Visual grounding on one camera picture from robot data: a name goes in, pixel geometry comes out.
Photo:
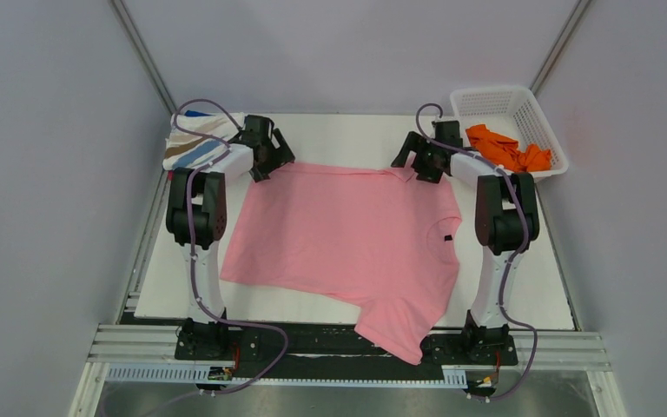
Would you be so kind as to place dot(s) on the white blue beige folded shirt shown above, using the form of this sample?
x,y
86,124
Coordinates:
x,y
197,140

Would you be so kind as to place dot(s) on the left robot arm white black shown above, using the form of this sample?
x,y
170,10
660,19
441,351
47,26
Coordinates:
x,y
197,218

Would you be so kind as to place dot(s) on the metal corner rail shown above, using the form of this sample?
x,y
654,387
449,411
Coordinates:
x,y
571,24
131,31

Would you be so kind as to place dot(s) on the orange crumpled t-shirt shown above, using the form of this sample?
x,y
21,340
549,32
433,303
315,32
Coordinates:
x,y
505,151

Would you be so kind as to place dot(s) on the pink t-shirt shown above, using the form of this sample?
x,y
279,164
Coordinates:
x,y
379,239

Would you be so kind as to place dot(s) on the metal corner rail right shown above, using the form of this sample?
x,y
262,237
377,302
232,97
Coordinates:
x,y
571,24

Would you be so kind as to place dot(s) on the aluminium frame rail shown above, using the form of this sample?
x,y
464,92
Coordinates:
x,y
556,350

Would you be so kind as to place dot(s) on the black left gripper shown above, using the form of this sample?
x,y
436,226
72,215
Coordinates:
x,y
282,156

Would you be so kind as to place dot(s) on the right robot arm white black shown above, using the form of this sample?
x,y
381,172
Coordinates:
x,y
506,222

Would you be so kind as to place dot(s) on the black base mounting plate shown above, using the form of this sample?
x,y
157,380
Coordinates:
x,y
329,352

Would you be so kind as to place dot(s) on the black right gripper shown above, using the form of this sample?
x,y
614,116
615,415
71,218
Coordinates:
x,y
417,144

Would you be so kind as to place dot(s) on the metal corner rail left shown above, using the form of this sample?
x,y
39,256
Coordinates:
x,y
131,31

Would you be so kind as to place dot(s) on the white plastic basket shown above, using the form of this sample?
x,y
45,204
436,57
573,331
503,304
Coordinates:
x,y
511,111

